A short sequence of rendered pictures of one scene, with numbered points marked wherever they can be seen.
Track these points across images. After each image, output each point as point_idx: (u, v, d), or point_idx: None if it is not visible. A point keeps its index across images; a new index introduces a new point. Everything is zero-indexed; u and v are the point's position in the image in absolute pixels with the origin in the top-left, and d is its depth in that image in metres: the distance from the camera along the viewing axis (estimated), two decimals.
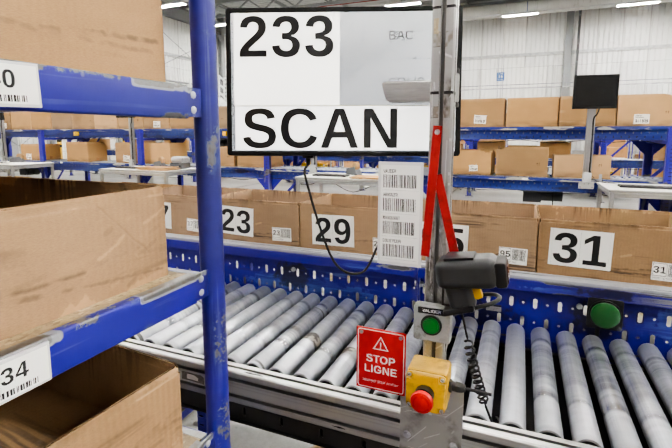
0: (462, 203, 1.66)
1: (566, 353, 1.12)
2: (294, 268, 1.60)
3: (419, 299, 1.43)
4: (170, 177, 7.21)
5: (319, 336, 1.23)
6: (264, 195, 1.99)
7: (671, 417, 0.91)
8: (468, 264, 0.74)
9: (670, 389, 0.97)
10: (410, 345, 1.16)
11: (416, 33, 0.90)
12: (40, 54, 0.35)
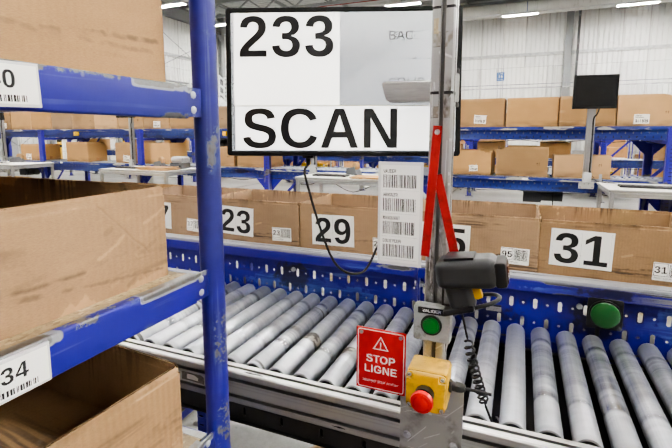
0: (463, 203, 1.66)
1: (566, 353, 1.12)
2: (294, 268, 1.60)
3: (419, 299, 1.43)
4: (170, 177, 7.21)
5: (319, 336, 1.23)
6: (264, 195, 1.99)
7: (671, 417, 0.91)
8: (468, 264, 0.74)
9: (670, 389, 0.97)
10: (410, 345, 1.16)
11: (416, 33, 0.90)
12: (40, 54, 0.35)
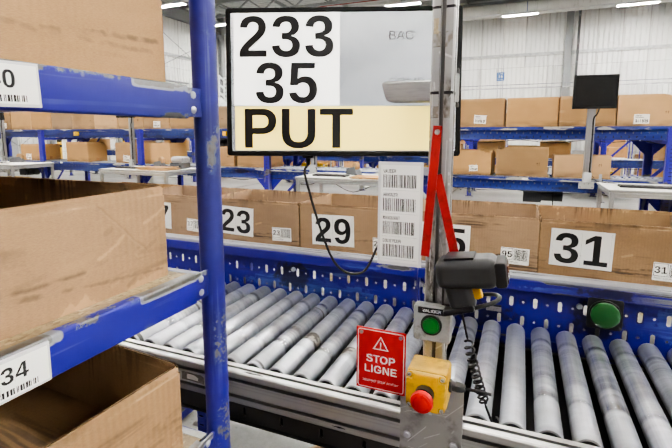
0: (463, 203, 1.66)
1: (566, 353, 1.12)
2: (294, 268, 1.60)
3: (419, 299, 1.43)
4: (170, 177, 7.21)
5: (319, 336, 1.23)
6: (264, 195, 1.99)
7: (671, 417, 0.91)
8: (468, 264, 0.74)
9: (670, 389, 0.97)
10: (410, 345, 1.16)
11: (416, 33, 0.90)
12: (40, 54, 0.35)
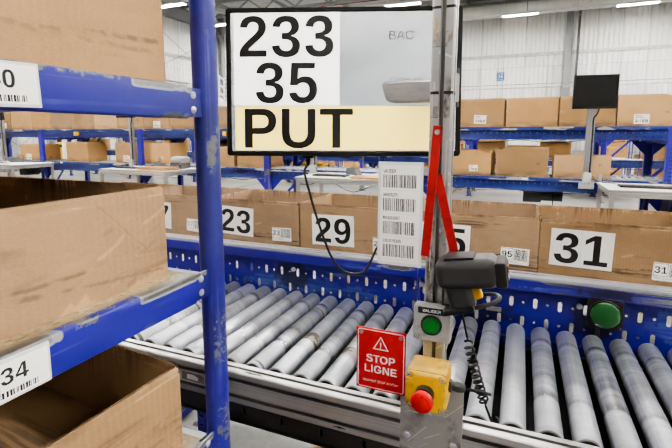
0: (463, 203, 1.66)
1: (566, 353, 1.12)
2: (294, 268, 1.60)
3: (419, 299, 1.43)
4: (170, 177, 7.21)
5: (319, 336, 1.23)
6: (264, 195, 1.99)
7: (671, 417, 0.91)
8: (468, 264, 0.74)
9: (670, 389, 0.97)
10: (410, 345, 1.16)
11: (416, 33, 0.90)
12: (40, 54, 0.35)
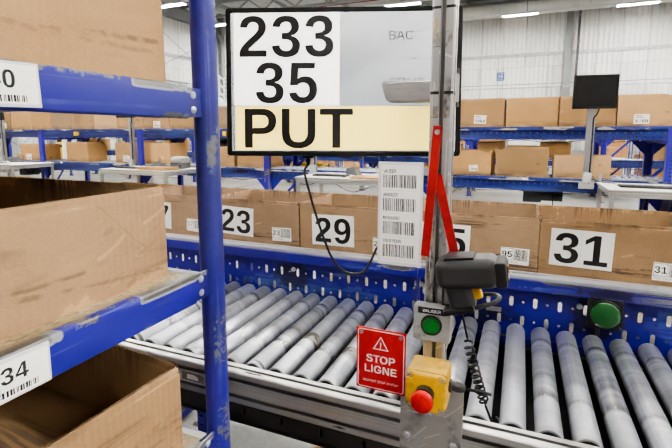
0: (463, 203, 1.66)
1: (566, 353, 1.12)
2: (294, 268, 1.60)
3: (419, 299, 1.43)
4: (170, 177, 7.21)
5: (319, 336, 1.23)
6: (264, 195, 1.99)
7: (671, 417, 0.91)
8: (468, 264, 0.74)
9: (670, 389, 0.97)
10: (410, 345, 1.16)
11: (416, 33, 0.90)
12: (40, 54, 0.35)
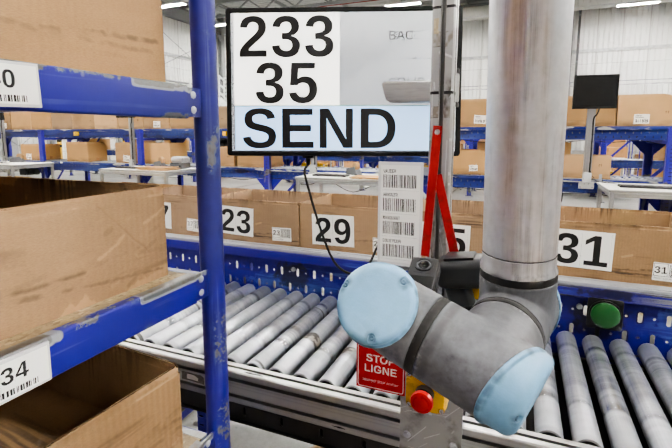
0: (463, 203, 1.66)
1: (566, 353, 1.12)
2: (294, 268, 1.60)
3: None
4: (170, 177, 7.21)
5: (319, 336, 1.23)
6: (264, 195, 1.99)
7: (671, 417, 0.91)
8: (468, 264, 0.74)
9: (670, 389, 0.97)
10: None
11: (416, 33, 0.90)
12: (40, 54, 0.35)
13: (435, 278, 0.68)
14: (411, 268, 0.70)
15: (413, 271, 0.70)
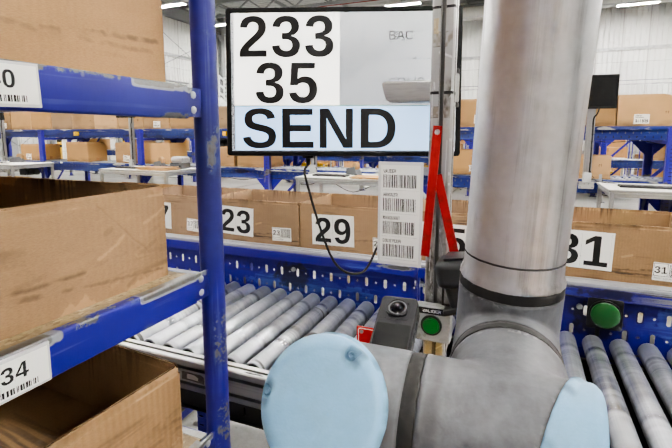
0: (463, 203, 1.66)
1: (566, 353, 1.12)
2: (294, 268, 1.60)
3: (419, 299, 1.43)
4: (170, 177, 7.21)
5: None
6: (264, 195, 1.99)
7: (671, 417, 0.91)
8: None
9: (670, 389, 0.97)
10: None
11: (416, 33, 0.90)
12: (40, 54, 0.35)
13: (413, 328, 0.50)
14: (381, 312, 0.53)
15: (383, 317, 0.52)
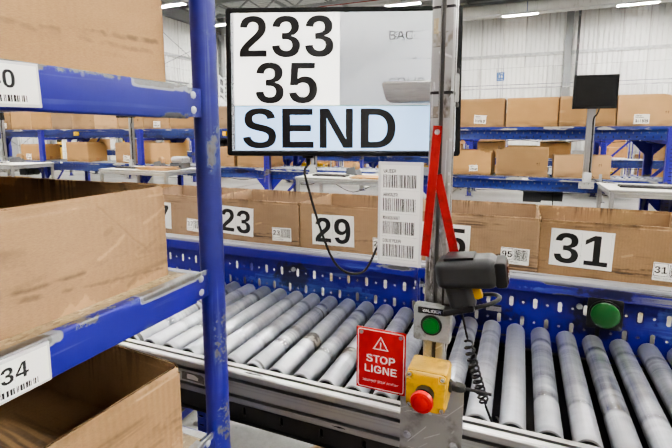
0: (463, 203, 1.66)
1: (566, 353, 1.12)
2: (294, 268, 1.60)
3: (419, 299, 1.43)
4: (170, 177, 7.21)
5: (319, 336, 1.23)
6: (264, 195, 1.99)
7: (671, 417, 0.91)
8: (468, 264, 0.74)
9: (670, 389, 0.97)
10: (410, 345, 1.16)
11: (416, 33, 0.90)
12: (40, 54, 0.35)
13: None
14: None
15: None
